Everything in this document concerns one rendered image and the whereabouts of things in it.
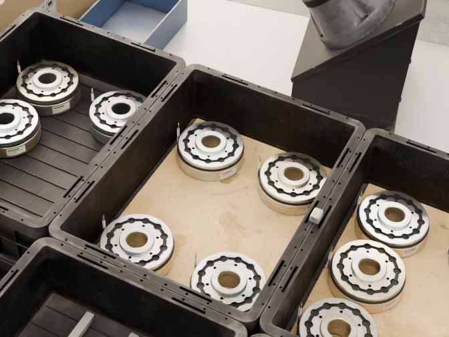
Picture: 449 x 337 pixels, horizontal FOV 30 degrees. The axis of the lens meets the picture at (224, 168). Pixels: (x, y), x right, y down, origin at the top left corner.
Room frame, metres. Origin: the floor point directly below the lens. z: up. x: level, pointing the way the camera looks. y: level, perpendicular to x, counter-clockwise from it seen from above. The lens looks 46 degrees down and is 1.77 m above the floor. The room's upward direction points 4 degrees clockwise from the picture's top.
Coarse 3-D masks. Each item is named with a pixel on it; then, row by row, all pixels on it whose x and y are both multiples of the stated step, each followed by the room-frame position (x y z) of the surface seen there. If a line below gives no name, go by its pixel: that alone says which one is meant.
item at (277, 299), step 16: (368, 144) 0.87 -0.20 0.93; (400, 144) 0.88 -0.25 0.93; (416, 144) 0.88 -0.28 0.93; (352, 160) 0.84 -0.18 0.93; (448, 160) 0.85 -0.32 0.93; (352, 176) 0.81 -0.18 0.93; (336, 192) 0.77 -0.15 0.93; (320, 224) 0.73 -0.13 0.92; (304, 240) 0.69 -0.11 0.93; (304, 256) 0.66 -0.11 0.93; (288, 272) 0.63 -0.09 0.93; (288, 288) 0.61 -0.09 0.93; (272, 304) 0.58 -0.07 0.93; (272, 320) 0.56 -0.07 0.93; (288, 336) 0.54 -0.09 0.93
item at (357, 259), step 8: (360, 256) 0.72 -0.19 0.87; (368, 256) 0.72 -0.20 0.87; (376, 256) 0.72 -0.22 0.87; (352, 264) 0.70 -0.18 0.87; (384, 264) 0.70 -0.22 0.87; (352, 272) 0.69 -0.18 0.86; (360, 272) 0.69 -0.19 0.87; (384, 272) 0.69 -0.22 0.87; (360, 280) 0.68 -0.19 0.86; (368, 280) 0.68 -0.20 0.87; (376, 280) 0.68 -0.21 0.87
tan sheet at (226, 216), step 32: (256, 160) 0.92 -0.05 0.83; (160, 192) 0.84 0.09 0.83; (192, 192) 0.85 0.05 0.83; (224, 192) 0.85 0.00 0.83; (256, 192) 0.86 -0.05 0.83; (192, 224) 0.79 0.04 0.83; (224, 224) 0.79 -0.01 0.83; (256, 224) 0.79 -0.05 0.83; (288, 224) 0.80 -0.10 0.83; (192, 256) 0.73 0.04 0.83; (256, 256) 0.73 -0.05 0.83
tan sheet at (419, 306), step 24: (432, 216) 0.83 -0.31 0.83; (432, 240) 0.78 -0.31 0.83; (408, 264) 0.74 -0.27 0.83; (432, 264) 0.74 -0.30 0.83; (408, 288) 0.69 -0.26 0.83; (432, 288) 0.70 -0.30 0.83; (384, 312) 0.65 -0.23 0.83; (408, 312) 0.65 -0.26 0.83; (432, 312) 0.66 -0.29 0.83; (336, 336) 0.61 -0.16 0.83; (384, 336) 0.61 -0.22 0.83; (408, 336) 0.62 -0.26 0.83; (432, 336) 0.62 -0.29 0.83
